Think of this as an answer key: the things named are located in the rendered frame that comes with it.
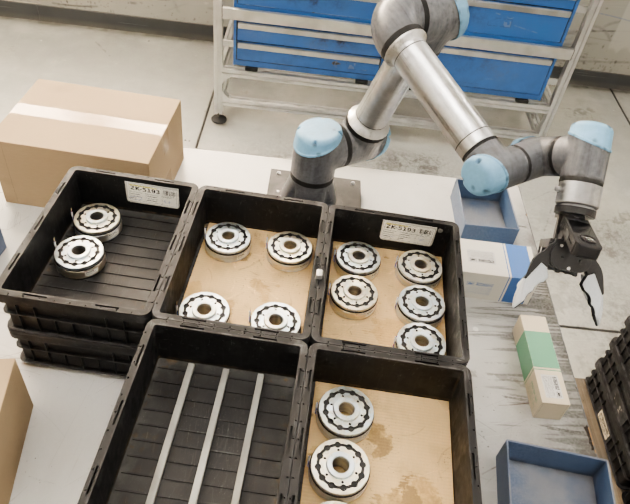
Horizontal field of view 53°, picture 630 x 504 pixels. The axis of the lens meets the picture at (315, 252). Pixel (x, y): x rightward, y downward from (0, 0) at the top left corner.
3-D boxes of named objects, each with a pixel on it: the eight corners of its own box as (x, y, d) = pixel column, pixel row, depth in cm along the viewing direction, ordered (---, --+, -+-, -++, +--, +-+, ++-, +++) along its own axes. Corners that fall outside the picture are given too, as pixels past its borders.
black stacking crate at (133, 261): (80, 204, 154) (72, 167, 146) (200, 222, 153) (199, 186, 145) (5, 332, 125) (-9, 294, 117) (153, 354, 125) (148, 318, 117)
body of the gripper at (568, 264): (572, 277, 118) (586, 215, 118) (590, 279, 110) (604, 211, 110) (532, 269, 119) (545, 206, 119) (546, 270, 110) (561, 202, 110)
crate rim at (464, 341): (328, 211, 147) (329, 203, 145) (456, 230, 146) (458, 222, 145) (308, 348, 118) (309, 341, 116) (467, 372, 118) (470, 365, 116)
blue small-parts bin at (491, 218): (449, 196, 188) (456, 178, 183) (499, 201, 189) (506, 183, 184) (458, 243, 174) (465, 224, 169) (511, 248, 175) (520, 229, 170)
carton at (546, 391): (512, 330, 154) (520, 314, 149) (536, 332, 154) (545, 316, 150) (532, 417, 136) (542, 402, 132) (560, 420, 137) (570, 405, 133)
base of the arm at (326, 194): (282, 182, 178) (285, 152, 171) (334, 188, 179) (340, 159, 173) (278, 215, 167) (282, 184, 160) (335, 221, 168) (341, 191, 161)
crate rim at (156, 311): (200, 192, 147) (200, 183, 145) (328, 211, 147) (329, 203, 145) (150, 325, 118) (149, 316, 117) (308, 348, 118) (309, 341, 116)
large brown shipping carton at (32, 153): (184, 158, 188) (180, 99, 174) (154, 224, 167) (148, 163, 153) (52, 138, 189) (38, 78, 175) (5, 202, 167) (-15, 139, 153)
